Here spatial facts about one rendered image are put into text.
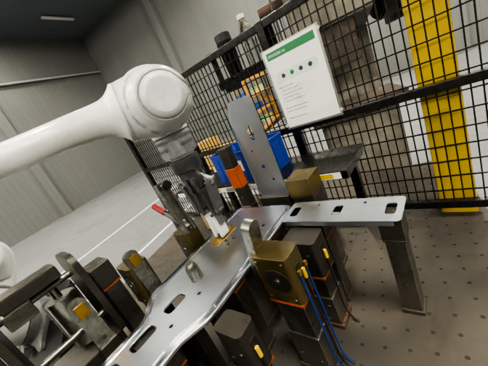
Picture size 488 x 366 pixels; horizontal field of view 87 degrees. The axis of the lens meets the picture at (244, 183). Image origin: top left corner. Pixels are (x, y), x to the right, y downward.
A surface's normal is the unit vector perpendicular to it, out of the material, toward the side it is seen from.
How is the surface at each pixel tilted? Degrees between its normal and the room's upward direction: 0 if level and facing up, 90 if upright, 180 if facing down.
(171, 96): 90
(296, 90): 90
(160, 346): 0
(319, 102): 90
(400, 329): 0
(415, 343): 0
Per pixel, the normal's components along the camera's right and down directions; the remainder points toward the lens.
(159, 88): 0.47, 0.11
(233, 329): -0.40, -0.87
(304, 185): -0.54, 0.48
